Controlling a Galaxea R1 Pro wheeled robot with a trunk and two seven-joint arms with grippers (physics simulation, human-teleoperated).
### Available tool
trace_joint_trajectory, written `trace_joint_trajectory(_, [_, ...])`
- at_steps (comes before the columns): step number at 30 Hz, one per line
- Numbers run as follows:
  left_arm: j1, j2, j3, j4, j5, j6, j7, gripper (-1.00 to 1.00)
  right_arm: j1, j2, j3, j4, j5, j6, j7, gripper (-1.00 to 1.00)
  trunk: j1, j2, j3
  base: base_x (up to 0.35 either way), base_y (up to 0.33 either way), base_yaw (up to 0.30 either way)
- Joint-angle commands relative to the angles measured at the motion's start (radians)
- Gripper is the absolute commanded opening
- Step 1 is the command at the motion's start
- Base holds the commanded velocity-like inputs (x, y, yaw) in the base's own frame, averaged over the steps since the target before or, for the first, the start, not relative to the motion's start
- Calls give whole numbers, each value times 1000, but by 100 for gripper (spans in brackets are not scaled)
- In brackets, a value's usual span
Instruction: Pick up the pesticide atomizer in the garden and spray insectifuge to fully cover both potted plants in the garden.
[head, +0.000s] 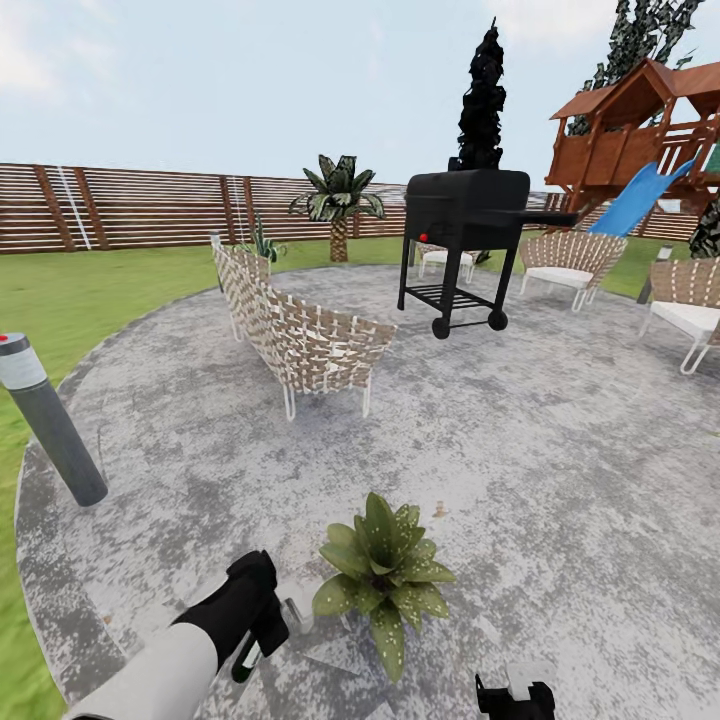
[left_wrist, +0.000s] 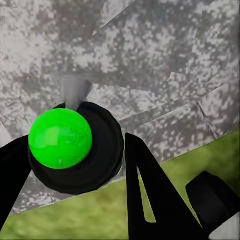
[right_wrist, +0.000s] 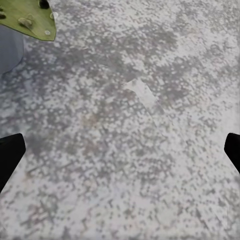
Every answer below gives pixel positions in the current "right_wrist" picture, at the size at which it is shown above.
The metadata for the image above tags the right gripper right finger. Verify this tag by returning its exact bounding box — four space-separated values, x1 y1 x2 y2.
224 132 240 173

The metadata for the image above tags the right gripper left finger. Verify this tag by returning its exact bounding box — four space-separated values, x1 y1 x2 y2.
0 133 26 193

